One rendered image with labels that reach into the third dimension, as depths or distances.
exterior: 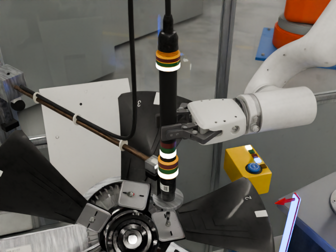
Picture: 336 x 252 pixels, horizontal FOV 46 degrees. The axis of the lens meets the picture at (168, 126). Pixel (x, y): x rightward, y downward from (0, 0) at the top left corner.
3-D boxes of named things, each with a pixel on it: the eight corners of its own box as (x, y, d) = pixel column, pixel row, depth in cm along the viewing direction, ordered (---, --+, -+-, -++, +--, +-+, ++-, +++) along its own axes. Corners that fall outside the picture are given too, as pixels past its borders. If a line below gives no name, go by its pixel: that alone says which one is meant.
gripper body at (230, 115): (251, 143, 81) (199, 151, 79) (231, 116, 89) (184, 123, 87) (256, 112, 77) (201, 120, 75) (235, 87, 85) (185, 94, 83)
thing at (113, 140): (14, 90, 116) (13, 86, 115) (18, 88, 117) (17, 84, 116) (153, 167, 88) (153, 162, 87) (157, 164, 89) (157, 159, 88)
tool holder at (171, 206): (139, 198, 92) (138, 165, 86) (159, 182, 96) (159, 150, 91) (170, 217, 87) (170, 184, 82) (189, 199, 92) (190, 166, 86)
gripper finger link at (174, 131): (198, 143, 78) (164, 148, 76) (192, 134, 80) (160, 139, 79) (198, 129, 76) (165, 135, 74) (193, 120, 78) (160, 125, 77)
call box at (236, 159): (222, 171, 145) (225, 148, 139) (248, 166, 147) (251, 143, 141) (240, 201, 132) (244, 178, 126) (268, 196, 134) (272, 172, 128)
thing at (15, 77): (-11, 93, 122) (-18, 68, 117) (10, 84, 126) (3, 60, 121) (8, 104, 116) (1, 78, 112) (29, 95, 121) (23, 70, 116)
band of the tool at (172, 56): (151, 68, 72) (151, 53, 70) (166, 60, 75) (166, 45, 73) (169, 75, 70) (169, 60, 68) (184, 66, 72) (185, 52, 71)
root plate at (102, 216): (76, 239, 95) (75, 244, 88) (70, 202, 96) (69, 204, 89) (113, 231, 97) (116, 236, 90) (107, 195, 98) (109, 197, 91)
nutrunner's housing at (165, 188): (156, 208, 92) (151, 15, 66) (166, 199, 95) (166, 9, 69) (169, 217, 90) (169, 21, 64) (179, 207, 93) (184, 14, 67)
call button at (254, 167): (245, 167, 132) (245, 163, 131) (256, 165, 132) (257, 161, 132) (250, 175, 128) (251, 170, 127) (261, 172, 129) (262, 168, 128)
